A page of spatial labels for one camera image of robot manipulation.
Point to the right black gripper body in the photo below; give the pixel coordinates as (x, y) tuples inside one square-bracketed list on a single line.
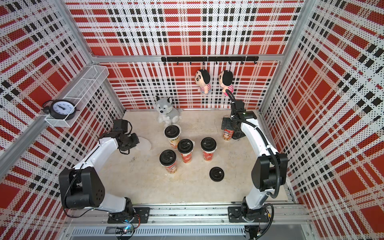
[(230, 124)]

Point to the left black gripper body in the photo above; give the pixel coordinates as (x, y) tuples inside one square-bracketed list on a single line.
[(131, 141)]

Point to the red paper cup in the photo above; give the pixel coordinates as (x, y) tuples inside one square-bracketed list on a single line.
[(208, 156), (172, 168), (187, 157), (228, 134)]

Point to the red paper cup front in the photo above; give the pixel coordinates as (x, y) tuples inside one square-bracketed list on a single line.
[(208, 156)]

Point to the yellow-red paper cup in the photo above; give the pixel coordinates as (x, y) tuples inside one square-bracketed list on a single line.
[(174, 142)]

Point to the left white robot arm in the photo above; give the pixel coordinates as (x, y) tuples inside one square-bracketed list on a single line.
[(81, 187)]

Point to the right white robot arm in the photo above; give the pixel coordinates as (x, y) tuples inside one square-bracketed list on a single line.
[(269, 172)]

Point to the boy doll pink shirt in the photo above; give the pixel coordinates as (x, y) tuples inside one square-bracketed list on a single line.
[(226, 82)]

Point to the grey white husky plush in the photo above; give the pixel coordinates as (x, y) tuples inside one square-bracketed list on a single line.
[(167, 113)]

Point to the boy doll striped shirt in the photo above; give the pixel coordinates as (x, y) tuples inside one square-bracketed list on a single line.
[(203, 80)]

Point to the black round clock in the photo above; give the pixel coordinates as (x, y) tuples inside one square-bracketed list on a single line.
[(60, 109)]

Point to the white wire basket shelf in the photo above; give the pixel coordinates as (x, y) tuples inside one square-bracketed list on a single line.
[(81, 93)]

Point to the black hook rail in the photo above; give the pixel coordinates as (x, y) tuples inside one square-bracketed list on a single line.
[(210, 59)]

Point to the metal base rail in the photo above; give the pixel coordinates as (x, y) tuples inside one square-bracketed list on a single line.
[(194, 221)]

